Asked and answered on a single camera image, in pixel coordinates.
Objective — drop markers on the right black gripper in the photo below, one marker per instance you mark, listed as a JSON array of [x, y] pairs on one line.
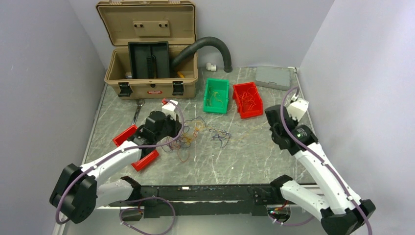
[[290, 116]]

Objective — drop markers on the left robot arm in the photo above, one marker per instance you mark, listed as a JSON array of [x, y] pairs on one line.
[[81, 189]]

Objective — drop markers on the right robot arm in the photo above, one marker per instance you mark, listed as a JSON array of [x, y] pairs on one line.
[[340, 210]]

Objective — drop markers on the white pipe elbow fitting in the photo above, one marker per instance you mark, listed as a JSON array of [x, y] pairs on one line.
[[211, 67]]

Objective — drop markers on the yellow tool in toolbox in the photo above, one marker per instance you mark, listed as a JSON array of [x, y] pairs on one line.
[[180, 75]]

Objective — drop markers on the grey plastic case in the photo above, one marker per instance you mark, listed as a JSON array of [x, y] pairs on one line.
[[273, 77]]

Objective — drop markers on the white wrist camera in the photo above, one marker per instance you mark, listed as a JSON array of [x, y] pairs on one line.
[[169, 108], [297, 108]]

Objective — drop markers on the tan plastic toolbox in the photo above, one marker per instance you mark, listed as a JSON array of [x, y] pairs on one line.
[[147, 36]]

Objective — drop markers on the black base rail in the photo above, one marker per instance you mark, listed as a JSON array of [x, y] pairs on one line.
[[251, 199]]

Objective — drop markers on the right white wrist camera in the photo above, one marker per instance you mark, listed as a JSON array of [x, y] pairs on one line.
[[297, 108]]

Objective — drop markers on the green plastic bin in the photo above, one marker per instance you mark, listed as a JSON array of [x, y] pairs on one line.
[[216, 96]]

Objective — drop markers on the red plastic bin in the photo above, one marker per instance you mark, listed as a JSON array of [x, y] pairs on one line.
[[248, 100]]

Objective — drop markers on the red flat bin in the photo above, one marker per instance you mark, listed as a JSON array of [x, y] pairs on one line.
[[142, 162]]

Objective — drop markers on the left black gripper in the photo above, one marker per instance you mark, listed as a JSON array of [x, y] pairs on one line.
[[176, 126]]

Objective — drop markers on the black toolbox tray insert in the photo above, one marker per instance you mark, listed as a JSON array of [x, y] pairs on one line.
[[149, 60]]

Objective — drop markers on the metal wrench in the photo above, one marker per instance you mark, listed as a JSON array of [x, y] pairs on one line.
[[139, 103]]

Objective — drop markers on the aluminium frame profile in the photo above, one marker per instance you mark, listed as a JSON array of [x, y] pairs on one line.
[[309, 199]]

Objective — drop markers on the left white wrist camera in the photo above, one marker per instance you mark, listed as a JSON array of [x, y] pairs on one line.
[[169, 108]]

